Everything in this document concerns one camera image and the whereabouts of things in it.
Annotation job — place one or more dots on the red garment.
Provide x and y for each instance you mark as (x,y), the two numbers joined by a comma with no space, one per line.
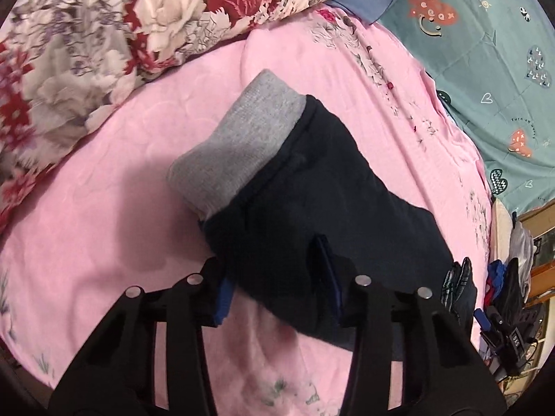
(490,294)

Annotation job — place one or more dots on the wooden cabinet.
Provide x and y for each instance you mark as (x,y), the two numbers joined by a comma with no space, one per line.
(540,222)

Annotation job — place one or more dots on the blue garment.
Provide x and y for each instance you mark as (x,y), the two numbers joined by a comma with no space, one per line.
(495,274)

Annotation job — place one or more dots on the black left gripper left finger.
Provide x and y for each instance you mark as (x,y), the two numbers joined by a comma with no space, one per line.
(113,373)

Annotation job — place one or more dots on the dark navy bear pants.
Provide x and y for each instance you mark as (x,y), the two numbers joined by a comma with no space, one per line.
(291,207)

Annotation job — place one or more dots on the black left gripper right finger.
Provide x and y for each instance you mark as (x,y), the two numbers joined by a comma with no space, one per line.
(410,356)

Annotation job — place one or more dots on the red floral pillow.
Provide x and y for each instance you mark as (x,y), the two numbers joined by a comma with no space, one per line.
(67,65)

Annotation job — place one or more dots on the pink floral bed sheet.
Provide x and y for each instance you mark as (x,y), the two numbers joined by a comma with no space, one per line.
(106,219)

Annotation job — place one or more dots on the folded black garment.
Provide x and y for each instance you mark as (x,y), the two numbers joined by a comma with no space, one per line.
(510,301)

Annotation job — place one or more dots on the cream quilted pillow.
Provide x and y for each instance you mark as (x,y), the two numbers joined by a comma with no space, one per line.
(501,229)

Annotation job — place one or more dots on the teal heart print blanket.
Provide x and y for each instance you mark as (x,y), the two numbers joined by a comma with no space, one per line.
(493,64)

